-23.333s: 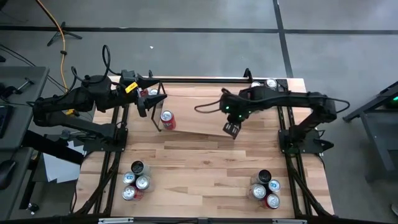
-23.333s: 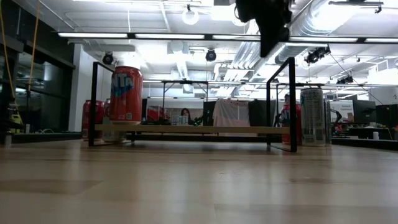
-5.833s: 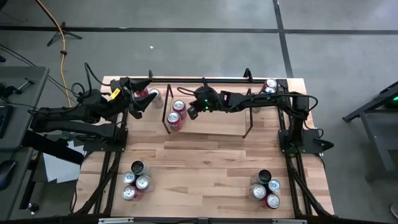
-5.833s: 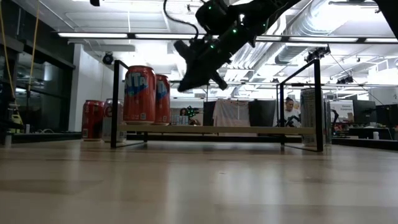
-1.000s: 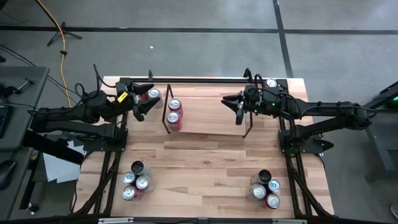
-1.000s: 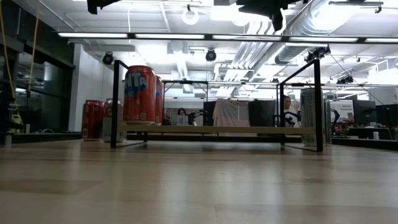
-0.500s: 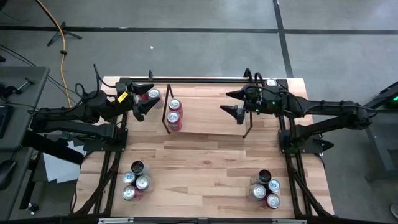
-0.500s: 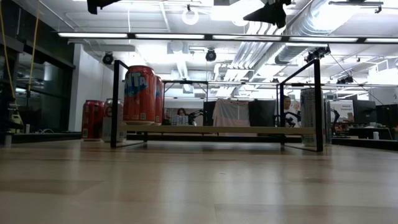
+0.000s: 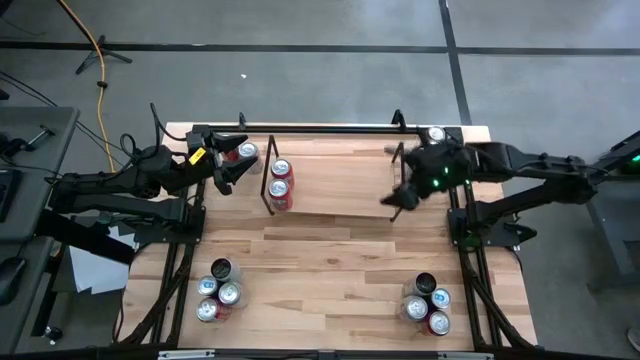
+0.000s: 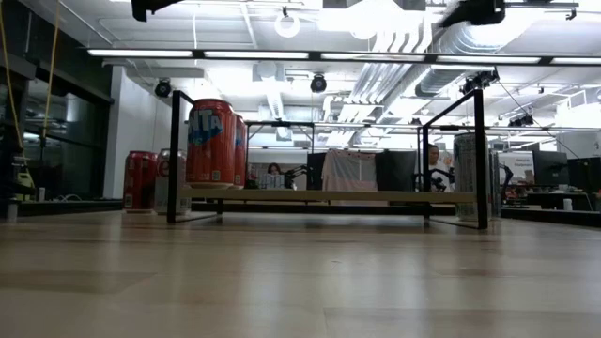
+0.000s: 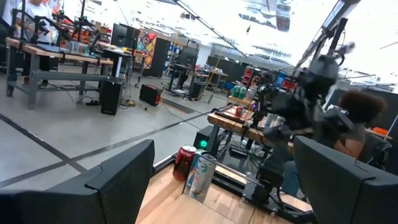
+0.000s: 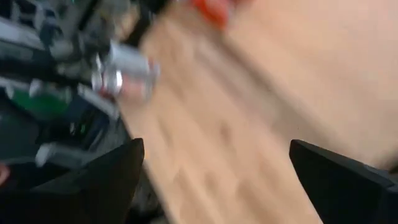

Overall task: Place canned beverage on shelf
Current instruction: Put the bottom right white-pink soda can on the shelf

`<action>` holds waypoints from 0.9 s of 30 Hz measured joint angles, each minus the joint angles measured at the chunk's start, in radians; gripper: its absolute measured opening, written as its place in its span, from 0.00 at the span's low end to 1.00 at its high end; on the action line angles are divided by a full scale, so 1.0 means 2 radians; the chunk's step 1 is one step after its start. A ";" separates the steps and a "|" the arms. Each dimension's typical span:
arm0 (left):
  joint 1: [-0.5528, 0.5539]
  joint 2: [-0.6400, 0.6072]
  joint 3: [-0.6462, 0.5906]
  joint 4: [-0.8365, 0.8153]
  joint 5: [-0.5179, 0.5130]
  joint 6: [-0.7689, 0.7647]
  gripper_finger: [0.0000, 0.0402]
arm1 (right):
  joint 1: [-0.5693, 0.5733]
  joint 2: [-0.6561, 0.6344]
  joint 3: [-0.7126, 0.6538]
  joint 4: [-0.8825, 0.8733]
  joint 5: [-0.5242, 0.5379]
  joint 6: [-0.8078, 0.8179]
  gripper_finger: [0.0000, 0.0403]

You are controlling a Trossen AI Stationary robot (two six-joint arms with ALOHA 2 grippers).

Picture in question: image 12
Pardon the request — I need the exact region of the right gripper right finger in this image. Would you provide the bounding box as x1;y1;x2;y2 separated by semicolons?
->
289;139;398;224

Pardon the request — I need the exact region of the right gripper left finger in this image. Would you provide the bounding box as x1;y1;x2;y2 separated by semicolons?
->
0;138;146;224

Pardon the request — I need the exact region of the orange Fanta can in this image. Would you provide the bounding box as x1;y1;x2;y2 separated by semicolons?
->
191;0;246;29

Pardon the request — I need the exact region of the green object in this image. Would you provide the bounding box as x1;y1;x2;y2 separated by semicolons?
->
11;88;74;121

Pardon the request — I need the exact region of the silver Diet Coke can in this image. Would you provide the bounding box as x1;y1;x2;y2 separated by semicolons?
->
91;70;155;102

